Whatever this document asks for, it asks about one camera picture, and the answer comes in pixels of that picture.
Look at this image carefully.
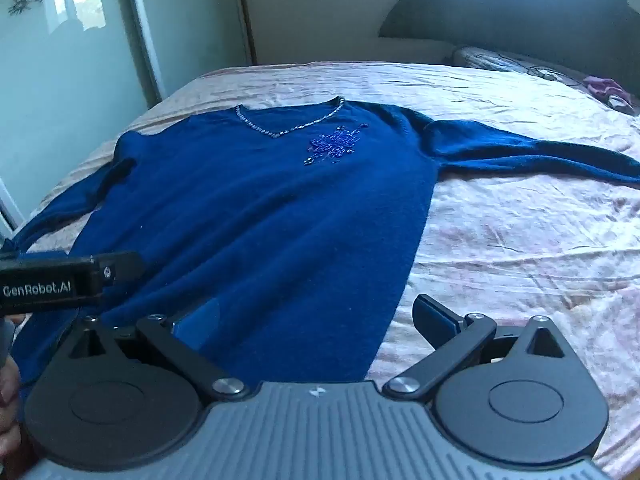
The patterned pillow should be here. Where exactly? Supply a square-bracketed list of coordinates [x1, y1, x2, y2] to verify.
[450, 45, 640, 116]

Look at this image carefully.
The purple cloth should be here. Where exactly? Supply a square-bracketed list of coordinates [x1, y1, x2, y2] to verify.
[582, 75, 632, 102]

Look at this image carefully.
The frosted glass wardrobe door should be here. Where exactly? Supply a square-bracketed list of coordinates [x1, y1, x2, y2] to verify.
[0, 0, 166, 226]

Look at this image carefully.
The person's left hand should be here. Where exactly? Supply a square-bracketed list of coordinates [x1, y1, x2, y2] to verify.
[0, 313, 27, 467]

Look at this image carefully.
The silver wardrobe door frame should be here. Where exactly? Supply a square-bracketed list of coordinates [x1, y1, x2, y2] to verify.
[120, 0, 167, 108]

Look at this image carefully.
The wooden door trim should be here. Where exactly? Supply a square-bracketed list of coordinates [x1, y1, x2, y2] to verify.
[233, 0, 259, 67]

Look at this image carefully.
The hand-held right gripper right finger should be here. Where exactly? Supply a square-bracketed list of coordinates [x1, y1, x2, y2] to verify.
[382, 294, 568, 403]

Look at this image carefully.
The blue towel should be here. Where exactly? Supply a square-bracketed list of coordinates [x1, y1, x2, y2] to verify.
[10, 95, 640, 391]

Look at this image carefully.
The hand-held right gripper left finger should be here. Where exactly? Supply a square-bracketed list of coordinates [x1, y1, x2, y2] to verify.
[65, 297, 251, 402]

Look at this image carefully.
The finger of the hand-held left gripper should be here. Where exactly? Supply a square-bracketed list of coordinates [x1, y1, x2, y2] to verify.
[91, 251, 146, 302]

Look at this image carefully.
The bed with pink sheet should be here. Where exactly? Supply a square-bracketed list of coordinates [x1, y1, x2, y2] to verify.
[0, 60, 640, 480]

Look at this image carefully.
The dark pillow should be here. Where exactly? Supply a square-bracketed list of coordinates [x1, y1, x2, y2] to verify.
[378, 0, 640, 63]

